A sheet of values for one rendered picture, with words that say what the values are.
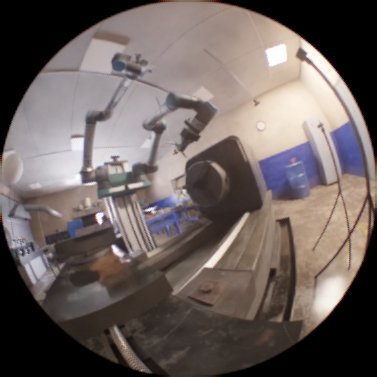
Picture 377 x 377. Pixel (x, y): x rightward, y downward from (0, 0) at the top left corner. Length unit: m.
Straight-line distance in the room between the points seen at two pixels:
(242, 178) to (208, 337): 0.74
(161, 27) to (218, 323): 2.57
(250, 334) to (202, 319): 0.08
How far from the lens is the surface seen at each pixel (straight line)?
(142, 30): 2.37
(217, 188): 0.61
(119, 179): 1.54
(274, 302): 0.76
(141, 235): 1.61
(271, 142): 4.10
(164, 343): 0.22
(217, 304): 0.23
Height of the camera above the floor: 1.06
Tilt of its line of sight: 3 degrees up
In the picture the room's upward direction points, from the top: 19 degrees counter-clockwise
